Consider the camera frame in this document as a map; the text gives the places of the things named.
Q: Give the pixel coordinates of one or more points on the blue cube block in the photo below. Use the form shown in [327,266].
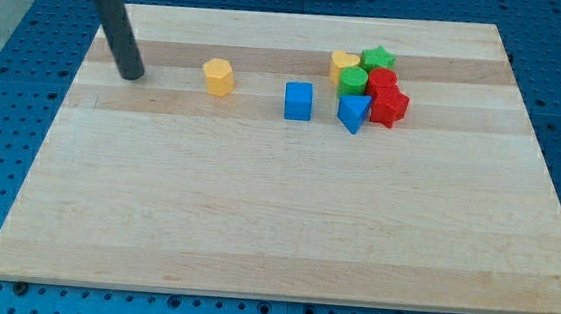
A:
[298,101]

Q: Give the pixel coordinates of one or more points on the yellow hexagon block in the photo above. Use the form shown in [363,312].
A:
[219,77]

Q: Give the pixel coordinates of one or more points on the blue triangle block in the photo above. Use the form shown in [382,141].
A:
[353,111]

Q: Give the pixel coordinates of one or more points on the green cylinder block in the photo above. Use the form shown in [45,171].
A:
[352,81]

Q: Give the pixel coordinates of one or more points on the yellow heart block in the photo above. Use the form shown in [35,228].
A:
[338,61]

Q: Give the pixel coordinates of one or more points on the red star block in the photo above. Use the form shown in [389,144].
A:
[388,106]

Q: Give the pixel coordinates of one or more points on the red cylinder block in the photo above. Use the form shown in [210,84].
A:
[380,79]

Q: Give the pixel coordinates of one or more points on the light wooden board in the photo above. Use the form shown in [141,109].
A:
[157,185]

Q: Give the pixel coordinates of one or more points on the green star block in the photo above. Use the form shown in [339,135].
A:
[377,57]

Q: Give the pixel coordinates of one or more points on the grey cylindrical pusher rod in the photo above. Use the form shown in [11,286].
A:
[120,37]

